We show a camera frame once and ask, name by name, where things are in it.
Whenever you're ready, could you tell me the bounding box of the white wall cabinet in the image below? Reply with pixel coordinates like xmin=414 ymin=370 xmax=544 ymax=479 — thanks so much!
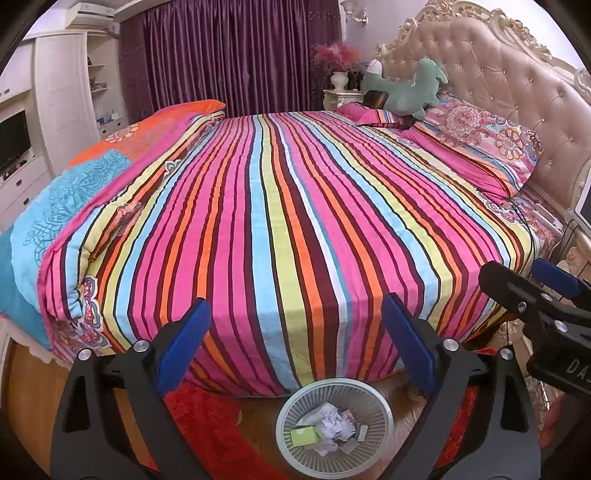
xmin=0 ymin=30 xmax=127 ymax=232

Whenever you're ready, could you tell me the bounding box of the white device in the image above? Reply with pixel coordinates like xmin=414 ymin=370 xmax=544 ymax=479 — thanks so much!
xmin=570 ymin=182 xmax=591 ymax=227

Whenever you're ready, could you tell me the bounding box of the white wall lamp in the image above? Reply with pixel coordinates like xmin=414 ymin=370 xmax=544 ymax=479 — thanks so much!
xmin=341 ymin=0 xmax=369 ymax=27

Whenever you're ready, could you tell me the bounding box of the pink striped pillow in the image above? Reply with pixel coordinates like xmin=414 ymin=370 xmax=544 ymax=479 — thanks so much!
xmin=337 ymin=102 xmax=416 ymax=130

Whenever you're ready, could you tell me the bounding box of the green cardboard box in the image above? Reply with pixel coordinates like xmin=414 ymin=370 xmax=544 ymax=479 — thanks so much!
xmin=290 ymin=425 xmax=321 ymax=448

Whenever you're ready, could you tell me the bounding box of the white air conditioner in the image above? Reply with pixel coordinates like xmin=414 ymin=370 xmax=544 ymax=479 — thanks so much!
xmin=69 ymin=2 xmax=123 ymax=26

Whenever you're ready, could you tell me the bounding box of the black cable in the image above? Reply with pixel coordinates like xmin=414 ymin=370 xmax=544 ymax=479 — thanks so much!
xmin=510 ymin=198 xmax=536 ymax=287

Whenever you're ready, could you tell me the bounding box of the red flower bouquet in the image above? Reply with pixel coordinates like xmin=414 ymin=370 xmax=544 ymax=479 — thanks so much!
xmin=311 ymin=42 xmax=361 ymax=75

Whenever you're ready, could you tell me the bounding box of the floral bed sheet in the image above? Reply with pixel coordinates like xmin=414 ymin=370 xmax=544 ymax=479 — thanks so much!
xmin=480 ymin=189 xmax=566 ymax=259

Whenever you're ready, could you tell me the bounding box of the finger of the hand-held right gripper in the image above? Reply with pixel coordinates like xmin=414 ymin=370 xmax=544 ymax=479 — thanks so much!
xmin=479 ymin=261 xmax=555 ymax=324
xmin=531 ymin=258 xmax=591 ymax=305

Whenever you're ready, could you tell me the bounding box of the purple curtain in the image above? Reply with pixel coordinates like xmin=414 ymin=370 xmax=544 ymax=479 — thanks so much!
xmin=119 ymin=0 xmax=345 ymax=125

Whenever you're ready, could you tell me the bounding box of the white mesh wastebasket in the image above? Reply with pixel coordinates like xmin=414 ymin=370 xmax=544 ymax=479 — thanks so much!
xmin=276 ymin=378 xmax=394 ymax=470

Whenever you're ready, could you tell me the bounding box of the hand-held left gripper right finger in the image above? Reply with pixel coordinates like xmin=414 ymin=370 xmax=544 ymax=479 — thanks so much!
xmin=382 ymin=293 xmax=541 ymax=480

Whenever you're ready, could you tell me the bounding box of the green plush toy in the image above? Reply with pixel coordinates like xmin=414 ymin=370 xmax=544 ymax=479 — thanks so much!
xmin=361 ymin=58 xmax=450 ymax=121

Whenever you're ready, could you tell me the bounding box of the cream nightstand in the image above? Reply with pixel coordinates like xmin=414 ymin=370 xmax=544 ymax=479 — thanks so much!
xmin=323 ymin=89 xmax=365 ymax=112

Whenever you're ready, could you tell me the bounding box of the orange and blue quilt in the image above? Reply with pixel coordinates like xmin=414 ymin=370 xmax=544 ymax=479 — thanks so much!
xmin=0 ymin=99 xmax=227 ymax=352

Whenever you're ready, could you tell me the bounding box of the beige tufted headboard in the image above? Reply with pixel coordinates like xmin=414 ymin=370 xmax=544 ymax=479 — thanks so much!
xmin=376 ymin=0 xmax=591 ymax=222

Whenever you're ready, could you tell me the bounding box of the cream ornate bed frame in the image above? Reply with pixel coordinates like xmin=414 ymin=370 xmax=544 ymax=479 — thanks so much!
xmin=489 ymin=231 xmax=591 ymax=444

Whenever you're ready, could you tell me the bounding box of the striped multicolour bedspread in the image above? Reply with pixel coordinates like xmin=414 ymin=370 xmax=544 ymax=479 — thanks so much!
xmin=39 ymin=111 xmax=539 ymax=398

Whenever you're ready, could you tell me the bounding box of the black television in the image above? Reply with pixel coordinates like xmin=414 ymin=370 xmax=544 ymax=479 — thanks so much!
xmin=0 ymin=111 xmax=33 ymax=171

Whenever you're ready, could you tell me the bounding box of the floral pillow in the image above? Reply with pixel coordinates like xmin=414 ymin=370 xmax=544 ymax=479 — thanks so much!
xmin=402 ymin=90 xmax=546 ymax=199

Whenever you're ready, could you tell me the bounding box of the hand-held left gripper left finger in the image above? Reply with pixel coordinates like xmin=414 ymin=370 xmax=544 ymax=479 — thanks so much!
xmin=50 ymin=298 xmax=212 ymax=480

